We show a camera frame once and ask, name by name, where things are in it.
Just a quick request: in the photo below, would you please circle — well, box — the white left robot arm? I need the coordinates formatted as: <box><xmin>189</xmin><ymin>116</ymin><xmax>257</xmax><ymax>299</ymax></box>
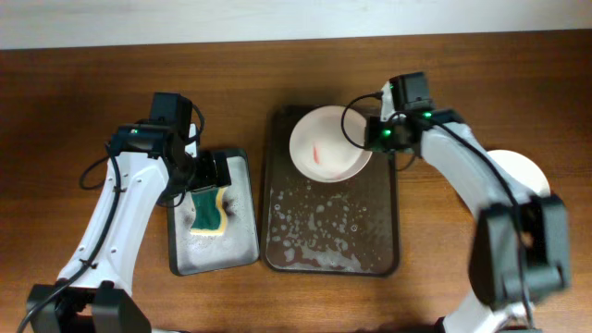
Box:
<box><xmin>18</xmin><ymin>124</ymin><xmax>230</xmax><ymax>332</ymax></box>

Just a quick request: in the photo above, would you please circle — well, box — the small black soapy tray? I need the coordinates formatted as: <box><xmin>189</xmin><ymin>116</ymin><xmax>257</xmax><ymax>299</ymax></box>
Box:
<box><xmin>167</xmin><ymin>148</ymin><xmax>259</xmax><ymax>276</ymax></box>

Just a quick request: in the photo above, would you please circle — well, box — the green and yellow sponge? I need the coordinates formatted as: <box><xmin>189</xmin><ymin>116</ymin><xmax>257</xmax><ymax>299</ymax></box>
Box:
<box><xmin>191</xmin><ymin>188</ymin><xmax>228</xmax><ymax>236</ymax></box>

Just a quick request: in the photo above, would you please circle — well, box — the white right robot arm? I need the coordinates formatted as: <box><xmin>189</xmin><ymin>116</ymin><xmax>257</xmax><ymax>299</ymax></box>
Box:
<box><xmin>364</xmin><ymin>110</ymin><xmax>572</xmax><ymax>332</ymax></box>

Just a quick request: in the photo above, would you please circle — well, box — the dark brown plastic tray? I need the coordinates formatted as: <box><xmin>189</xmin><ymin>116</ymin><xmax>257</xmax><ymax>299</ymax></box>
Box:
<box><xmin>261</xmin><ymin>105</ymin><xmax>401</xmax><ymax>278</ymax></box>

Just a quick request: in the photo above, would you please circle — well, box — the cream plate with red stain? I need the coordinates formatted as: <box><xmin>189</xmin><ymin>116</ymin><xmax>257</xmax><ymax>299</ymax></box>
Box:
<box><xmin>487</xmin><ymin>150</ymin><xmax>551</xmax><ymax>196</ymax></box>

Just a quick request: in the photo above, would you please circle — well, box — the pinkish plate with red smear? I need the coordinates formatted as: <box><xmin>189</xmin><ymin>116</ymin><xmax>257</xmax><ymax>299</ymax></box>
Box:
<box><xmin>289</xmin><ymin>105</ymin><xmax>372</xmax><ymax>183</ymax></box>

